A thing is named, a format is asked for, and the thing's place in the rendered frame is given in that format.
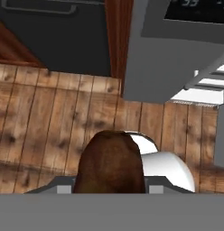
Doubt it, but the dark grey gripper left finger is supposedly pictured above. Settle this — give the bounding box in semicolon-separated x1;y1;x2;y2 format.
24;176;77;194

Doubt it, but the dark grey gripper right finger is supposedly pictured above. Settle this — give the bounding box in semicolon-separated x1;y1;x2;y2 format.
144;176;196;194

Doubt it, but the brown sweet potato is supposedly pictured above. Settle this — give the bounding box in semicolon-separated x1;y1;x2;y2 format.
72;130;147;194

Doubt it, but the plain grey fridge door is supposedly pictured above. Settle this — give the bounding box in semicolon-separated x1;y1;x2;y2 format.
212;88;224;170

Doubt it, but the white fridge shelf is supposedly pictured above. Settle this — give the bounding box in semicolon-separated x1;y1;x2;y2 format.
170;64;224;106

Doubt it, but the white round object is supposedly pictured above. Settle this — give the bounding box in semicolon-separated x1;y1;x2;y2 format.
124;130;197;193

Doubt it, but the dark grey appliance door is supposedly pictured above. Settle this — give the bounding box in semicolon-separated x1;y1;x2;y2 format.
0;0;112;78

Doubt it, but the brown wooden cabinet panel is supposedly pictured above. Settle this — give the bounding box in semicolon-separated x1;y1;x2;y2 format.
0;17;46;69
104;0;135;97

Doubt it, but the grey appliance door handle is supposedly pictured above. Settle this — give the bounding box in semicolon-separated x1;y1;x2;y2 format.
0;0;79;16

